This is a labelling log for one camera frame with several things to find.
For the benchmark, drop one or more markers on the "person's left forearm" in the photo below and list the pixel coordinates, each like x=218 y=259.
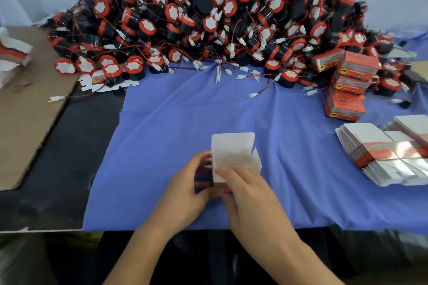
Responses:
x=144 y=258

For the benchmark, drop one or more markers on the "person's right hand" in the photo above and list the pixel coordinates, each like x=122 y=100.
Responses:
x=257 y=211

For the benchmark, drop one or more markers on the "pile of black red buzzers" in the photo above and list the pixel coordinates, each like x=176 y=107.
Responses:
x=214 y=21

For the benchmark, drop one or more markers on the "brown cardboard sheet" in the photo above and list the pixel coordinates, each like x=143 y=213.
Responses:
x=420 y=71
x=27 y=128

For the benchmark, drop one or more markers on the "stack of paper boxes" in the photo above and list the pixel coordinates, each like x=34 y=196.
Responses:
x=12 y=54
x=378 y=151

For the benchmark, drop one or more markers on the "person's left hand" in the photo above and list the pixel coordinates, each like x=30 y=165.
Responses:
x=180 y=194

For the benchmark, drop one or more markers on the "blue cloth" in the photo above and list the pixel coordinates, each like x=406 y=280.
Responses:
x=154 y=128

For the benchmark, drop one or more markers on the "rubber band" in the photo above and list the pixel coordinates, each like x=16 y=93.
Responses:
x=23 y=84

